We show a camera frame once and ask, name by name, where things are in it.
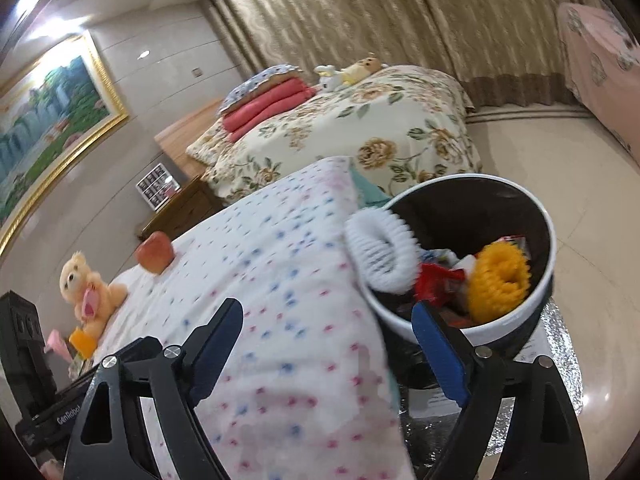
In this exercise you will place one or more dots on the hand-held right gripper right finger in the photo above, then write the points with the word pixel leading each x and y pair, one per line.
pixel 440 355

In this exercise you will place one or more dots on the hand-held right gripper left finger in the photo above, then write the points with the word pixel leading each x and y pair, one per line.
pixel 215 355

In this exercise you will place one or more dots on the red orange snack bag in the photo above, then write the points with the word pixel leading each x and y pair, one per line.
pixel 435 282

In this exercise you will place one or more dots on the white foam fruit net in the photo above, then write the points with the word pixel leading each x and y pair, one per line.
pixel 360 240

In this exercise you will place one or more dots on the white black trash bin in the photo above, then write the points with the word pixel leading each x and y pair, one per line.
pixel 475 210

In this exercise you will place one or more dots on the flower-print white tablecloth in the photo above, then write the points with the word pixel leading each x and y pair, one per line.
pixel 280 310

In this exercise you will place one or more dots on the yellow teddy bear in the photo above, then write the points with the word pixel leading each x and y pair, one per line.
pixel 80 280

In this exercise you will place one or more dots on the red apple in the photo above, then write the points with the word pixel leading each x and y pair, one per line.
pixel 155 252

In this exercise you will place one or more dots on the silver foil mat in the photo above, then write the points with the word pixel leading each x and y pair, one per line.
pixel 560 360

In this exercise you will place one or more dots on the wooden nightstand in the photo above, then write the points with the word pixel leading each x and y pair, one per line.
pixel 185 210

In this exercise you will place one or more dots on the small pink box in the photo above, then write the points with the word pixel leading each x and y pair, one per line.
pixel 172 188

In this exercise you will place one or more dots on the teal cloth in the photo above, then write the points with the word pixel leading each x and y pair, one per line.
pixel 370 190

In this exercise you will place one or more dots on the floral pillow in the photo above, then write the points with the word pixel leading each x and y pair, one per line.
pixel 210 142

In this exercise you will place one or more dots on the wooden headboard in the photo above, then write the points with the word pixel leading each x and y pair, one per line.
pixel 185 135

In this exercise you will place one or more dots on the framed landscape painting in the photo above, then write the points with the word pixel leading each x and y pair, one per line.
pixel 45 125

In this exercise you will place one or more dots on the bed with floral sheet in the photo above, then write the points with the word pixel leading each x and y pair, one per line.
pixel 375 125

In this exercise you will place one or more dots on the folded red quilt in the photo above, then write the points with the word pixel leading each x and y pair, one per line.
pixel 265 105

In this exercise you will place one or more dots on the blue dotted cushion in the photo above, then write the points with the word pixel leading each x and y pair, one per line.
pixel 260 80

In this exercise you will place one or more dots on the yellow plush toy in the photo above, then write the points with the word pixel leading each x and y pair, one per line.
pixel 360 70

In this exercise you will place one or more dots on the pink heart-print covered furniture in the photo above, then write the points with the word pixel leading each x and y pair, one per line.
pixel 600 60

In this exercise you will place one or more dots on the beige patterned curtain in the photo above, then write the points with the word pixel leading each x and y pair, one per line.
pixel 400 20

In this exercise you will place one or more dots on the black white photo frame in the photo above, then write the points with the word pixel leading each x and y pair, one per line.
pixel 152 187

